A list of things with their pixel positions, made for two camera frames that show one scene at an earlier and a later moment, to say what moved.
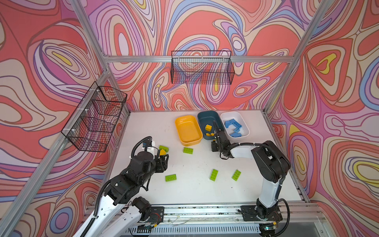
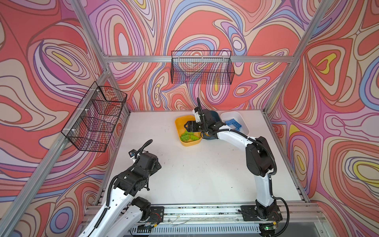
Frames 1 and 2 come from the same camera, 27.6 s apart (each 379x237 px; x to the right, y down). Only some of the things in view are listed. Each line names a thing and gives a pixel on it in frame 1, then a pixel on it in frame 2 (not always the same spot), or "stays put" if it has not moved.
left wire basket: (94, 123) stays put
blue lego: (234, 122) stays put
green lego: (213, 175) to (185, 137)
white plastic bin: (234, 124) stays put
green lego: (188, 150) to (194, 138)
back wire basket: (202, 67) stays put
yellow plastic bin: (189, 129) stays put
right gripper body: (215, 147) to (197, 127)
